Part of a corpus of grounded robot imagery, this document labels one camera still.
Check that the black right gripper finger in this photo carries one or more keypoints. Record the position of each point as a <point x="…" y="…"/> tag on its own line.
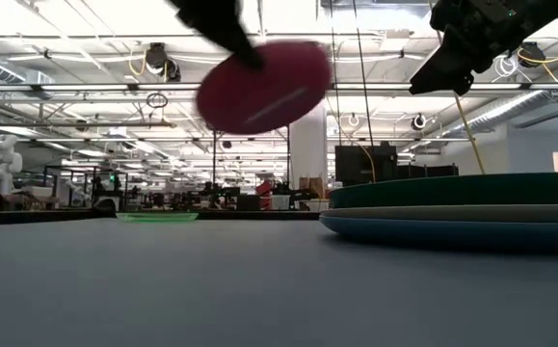
<point x="444" y="72"/>

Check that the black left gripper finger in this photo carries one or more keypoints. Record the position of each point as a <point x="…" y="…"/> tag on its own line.
<point x="220" y="24"/>

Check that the magenta plastic plate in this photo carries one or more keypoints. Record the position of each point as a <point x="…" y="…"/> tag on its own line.
<point x="269" y="91"/>

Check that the dark green plastic plate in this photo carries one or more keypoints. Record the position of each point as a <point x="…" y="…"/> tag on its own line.
<point x="452" y="190"/>

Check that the grey plastic plate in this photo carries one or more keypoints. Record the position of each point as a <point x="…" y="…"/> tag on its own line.
<point x="452" y="213"/>

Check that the light green plastic plate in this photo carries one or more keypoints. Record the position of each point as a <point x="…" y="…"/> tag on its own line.
<point x="157" y="217"/>

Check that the black partition panels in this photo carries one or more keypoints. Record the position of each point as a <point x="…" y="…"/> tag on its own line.
<point x="428" y="170"/>

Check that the black cabinet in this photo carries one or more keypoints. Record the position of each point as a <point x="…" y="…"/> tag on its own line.
<point x="365" y="164"/>

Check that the white building pillar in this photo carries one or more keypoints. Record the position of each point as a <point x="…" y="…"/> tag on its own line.
<point x="308" y="144"/>

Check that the blue plastic plate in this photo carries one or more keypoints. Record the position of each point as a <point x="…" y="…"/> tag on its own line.
<point x="452" y="236"/>

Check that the red object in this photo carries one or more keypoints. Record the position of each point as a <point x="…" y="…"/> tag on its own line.
<point x="264" y="189"/>

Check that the cardboard box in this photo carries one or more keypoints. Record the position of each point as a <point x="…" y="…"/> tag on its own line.
<point x="312" y="187"/>

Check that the white robot figure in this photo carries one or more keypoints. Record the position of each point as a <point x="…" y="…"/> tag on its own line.
<point x="3" y="161"/>

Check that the silver ventilation duct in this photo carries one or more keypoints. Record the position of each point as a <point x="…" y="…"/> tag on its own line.
<point x="514" y="108"/>

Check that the black metal frame rig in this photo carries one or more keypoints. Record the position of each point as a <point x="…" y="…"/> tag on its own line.
<point x="214" y="164"/>

